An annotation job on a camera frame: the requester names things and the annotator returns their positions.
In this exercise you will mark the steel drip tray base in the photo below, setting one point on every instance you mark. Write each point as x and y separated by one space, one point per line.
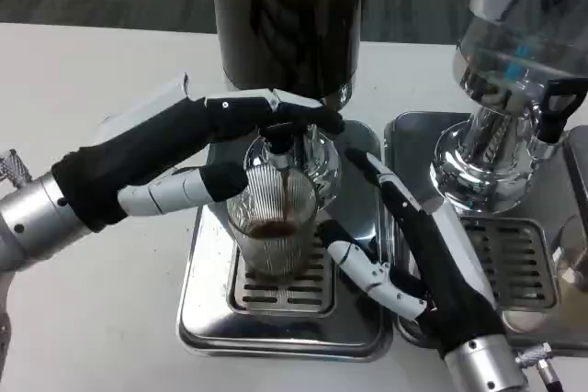
206 318
409 135

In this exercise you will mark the black tap lever dark dispenser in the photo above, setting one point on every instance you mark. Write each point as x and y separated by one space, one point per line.
280 134

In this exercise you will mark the clear drink dispenser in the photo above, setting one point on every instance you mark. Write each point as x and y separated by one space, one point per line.
510 43

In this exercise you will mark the left silver robot forearm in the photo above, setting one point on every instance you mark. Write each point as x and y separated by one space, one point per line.
37 217

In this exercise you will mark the right silver robot forearm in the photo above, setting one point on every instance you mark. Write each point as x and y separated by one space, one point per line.
487 364

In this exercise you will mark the steel drip grid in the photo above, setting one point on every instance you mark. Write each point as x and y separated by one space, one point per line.
305 296
514 259

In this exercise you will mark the clear ribbed glass cup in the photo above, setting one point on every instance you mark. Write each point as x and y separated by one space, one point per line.
275 208

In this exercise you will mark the dark drink dispenser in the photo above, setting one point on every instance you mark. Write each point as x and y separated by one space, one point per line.
289 20

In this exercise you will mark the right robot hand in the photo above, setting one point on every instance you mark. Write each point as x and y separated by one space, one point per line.
450 282

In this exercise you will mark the black tap lever clear dispenser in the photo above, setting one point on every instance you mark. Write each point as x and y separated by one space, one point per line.
558 112

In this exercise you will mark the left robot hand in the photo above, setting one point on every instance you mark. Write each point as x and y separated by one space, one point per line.
151 144

